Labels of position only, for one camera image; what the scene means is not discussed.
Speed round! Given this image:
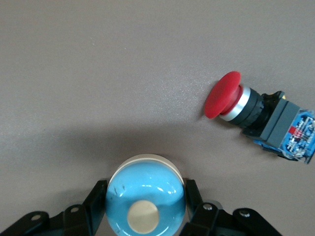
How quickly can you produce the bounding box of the blue bell with cream button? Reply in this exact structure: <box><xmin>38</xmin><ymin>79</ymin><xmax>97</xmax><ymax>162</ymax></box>
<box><xmin>105</xmin><ymin>154</ymin><xmax>187</xmax><ymax>236</ymax></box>

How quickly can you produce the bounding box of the red mushroom push button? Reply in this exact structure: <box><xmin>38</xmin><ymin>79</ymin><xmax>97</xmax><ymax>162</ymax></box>
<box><xmin>204</xmin><ymin>71</ymin><xmax>315</xmax><ymax>166</ymax></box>

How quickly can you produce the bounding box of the brown table mat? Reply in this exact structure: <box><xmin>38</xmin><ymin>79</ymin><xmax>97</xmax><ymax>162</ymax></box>
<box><xmin>0</xmin><ymin>0</ymin><xmax>315</xmax><ymax>236</ymax></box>

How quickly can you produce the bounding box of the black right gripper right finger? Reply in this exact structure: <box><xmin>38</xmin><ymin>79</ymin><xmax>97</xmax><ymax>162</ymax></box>
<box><xmin>181</xmin><ymin>179</ymin><xmax>284</xmax><ymax>236</ymax></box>

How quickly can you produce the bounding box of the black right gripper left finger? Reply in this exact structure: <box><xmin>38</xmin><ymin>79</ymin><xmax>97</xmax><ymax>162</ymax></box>
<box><xmin>0</xmin><ymin>180</ymin><xmax>109</xmax><ymax>236</ymax></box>

